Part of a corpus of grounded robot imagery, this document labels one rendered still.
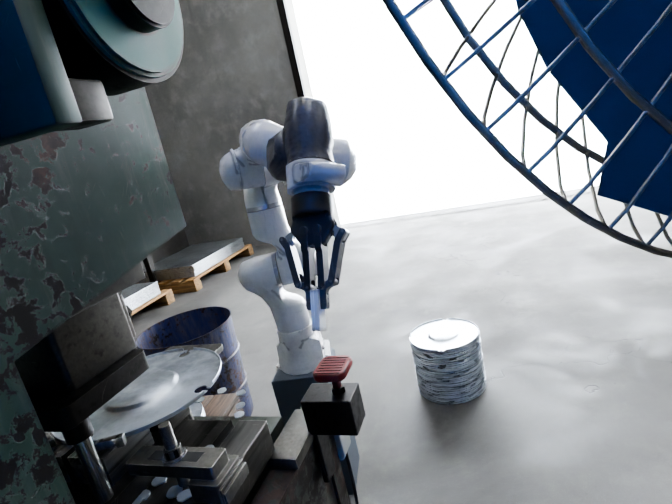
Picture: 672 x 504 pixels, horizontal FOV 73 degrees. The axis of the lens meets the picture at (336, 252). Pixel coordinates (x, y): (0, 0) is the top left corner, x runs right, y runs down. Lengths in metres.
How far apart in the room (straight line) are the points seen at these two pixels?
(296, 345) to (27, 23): 1.16
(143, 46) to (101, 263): 0.25
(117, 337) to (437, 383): 1.45
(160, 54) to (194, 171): 5.59
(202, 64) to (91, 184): 5.39
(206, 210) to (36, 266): 5.65
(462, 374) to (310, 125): 1.37
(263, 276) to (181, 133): 4.90
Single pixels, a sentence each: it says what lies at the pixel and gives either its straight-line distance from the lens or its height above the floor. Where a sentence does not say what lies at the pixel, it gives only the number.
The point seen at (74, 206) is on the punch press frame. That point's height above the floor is 1.13.
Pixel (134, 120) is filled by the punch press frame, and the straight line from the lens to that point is 0.69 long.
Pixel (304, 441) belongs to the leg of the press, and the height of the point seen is 0.64.
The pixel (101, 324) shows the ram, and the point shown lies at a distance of 0.75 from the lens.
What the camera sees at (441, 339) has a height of 0.25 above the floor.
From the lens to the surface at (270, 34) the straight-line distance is 5.58.
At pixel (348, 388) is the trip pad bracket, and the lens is 0.86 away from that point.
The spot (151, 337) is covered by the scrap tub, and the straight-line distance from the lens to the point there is 2.30.
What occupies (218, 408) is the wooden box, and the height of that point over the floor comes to 0.35.
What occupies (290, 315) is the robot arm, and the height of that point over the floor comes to 0.65.
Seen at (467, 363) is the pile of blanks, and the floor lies 0.17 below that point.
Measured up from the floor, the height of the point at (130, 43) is 1.27.
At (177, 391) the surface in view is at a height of 0.78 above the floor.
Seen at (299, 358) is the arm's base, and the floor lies 0.50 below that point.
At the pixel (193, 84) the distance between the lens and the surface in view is 6.03.
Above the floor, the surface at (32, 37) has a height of 1.27.
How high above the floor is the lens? 1.14
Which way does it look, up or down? 14 degrees down
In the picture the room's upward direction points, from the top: 13 degrees counter-clockwise
